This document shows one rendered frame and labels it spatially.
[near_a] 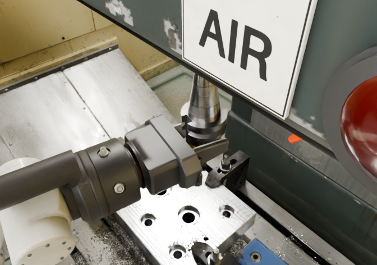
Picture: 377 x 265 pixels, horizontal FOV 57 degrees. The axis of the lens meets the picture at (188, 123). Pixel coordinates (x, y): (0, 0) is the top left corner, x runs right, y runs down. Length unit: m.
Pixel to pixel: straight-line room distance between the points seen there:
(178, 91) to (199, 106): 1.35
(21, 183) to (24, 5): 1.06
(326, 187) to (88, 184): 0.80
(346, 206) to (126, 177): 0.78
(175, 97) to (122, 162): 1.34
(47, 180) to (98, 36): 1.22
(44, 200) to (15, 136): 0.98
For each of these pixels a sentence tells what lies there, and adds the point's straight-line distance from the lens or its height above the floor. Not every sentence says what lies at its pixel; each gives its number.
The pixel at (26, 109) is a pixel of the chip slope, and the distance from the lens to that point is 1.44.
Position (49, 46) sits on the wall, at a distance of 1.48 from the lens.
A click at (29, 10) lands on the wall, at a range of 1.41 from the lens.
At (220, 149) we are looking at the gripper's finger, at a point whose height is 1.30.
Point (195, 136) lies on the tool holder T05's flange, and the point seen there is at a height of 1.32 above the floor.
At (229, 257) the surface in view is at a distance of 0.48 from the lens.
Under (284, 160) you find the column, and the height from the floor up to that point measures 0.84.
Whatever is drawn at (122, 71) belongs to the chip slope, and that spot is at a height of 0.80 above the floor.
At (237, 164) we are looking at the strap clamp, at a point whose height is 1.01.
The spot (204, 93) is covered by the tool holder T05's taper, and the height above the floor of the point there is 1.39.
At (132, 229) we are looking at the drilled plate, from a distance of 0.77.
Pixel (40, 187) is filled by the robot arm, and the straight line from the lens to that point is 0.40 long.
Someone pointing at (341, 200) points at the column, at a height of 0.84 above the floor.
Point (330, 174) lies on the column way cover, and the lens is 1.02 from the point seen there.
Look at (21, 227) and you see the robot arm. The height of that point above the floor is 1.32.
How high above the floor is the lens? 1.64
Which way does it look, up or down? 42 degrees down
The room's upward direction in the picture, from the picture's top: straight up
